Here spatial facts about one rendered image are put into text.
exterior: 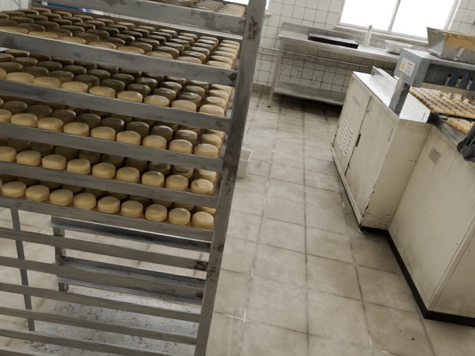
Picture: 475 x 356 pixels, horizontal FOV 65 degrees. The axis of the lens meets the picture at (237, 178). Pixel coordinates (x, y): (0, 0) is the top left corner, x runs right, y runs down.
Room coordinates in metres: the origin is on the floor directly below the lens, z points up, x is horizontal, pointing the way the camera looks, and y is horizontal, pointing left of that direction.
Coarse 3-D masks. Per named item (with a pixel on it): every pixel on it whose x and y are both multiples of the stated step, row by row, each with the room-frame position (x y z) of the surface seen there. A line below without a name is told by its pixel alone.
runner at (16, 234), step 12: (0, 228) 0.68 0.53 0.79; (24, 240) 0.68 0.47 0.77; (36, 240) 0.68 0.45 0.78; (48, 240) 0.68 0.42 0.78; (60, 240) 0.68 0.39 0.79; (72, 240) 0.68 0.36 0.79; (96, 252) 0.68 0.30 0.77; (108, 252) 0.68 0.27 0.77; (120, 252) 0.68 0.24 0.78; (132, 252) 0.68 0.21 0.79; (144, 252) 0.68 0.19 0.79; (156, 252) 0.69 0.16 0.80; (168, 264) 0.69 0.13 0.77; (180, 264) 0.69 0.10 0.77; (192, 264) 0.69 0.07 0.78; (204, 264) 0.69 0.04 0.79
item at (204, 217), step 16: (0, 176) 0.77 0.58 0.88; (16, 176) 0.80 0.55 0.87; (0, 192) 0.73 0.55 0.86; (16, 192) 0.72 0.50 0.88; (32, 192) 0.72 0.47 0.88; (48, 192) 0.74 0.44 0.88; (64, 192) 0.74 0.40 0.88; (80, 192) 0.78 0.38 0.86; (96, 192) 0.78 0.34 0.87; (112, 192) 0.78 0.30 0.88; (96, 208) 0.73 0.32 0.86; (112, 208) 0.72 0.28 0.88; (128, 208) 0.72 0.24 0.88; (144, 208) 0.76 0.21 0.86; (160, 208) 0.75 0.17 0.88; (176, 208) 0.76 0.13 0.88; (192, 208) 0.80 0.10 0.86; (208, 208) 0.78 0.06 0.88; (176, 224) 0.72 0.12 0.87; (192, 224) 0.73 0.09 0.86; (208, 224) 0.72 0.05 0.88
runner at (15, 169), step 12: (0, 168) 0.68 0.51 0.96; (12, 168) 0.68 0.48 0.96; (24, 168) 0.68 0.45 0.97; (36, 168) 0.68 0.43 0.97; (48, 168) 0.68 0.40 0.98; (48, 180) 0.68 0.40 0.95; (60, 180) 0.68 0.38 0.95; (72, 180) 0.68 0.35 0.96; (84, 180) 0.68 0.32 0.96; (96, 180) 0.68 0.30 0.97; (108, 180) 0.68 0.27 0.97; (120, 180) 0.69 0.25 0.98; (120, 192) 0.68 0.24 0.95; (132, 192) 0.68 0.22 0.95; (144, 192) 0.68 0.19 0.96; (156, 192) 0.69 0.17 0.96; (168, 192) 0.69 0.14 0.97; (180, 192) 0.69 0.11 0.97; (192, 204) 0.69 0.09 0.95; (204, 204) 0.69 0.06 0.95; (216, 204) 0.69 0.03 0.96
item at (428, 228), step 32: (448, 160) 1.82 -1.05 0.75; (416, 192) 1.98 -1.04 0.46; (448, 192) 1.70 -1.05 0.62; (416, 224) 1.84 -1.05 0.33; (448, 224) 1.59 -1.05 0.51; (416, 256) 1.71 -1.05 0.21; (448, 256) 1.48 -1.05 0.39; (416, 288) 1.63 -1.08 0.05; (448, 288) 1.43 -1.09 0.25; (448, 320) 1.46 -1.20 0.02
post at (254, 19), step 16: (256, 0) 0.66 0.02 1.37; (256, 16) 0.66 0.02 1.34; (256, 32) 0.66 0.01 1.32; (256, 48) 0.66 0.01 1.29; (240, 64) 0.66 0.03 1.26; (240, 80) 0.66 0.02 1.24; (240, 96) 0.66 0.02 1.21; (240, 112) 0.66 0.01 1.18; (240, 128) 0.66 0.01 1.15; (240, 144) 0.66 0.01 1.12; (224, 160) 0.66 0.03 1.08; (224, 176) 0.66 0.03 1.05; (224, 192) 0.66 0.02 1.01; (224, 208) 0.66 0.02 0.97; (224, 224) 0.66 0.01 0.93; (224, 240) 0.66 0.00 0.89; (208, 272) 0.66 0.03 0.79; (208, 288) 0.66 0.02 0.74; (208, 304) 0.66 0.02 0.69; (208, 320) 0.66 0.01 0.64; (208, 336) 0.66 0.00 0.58
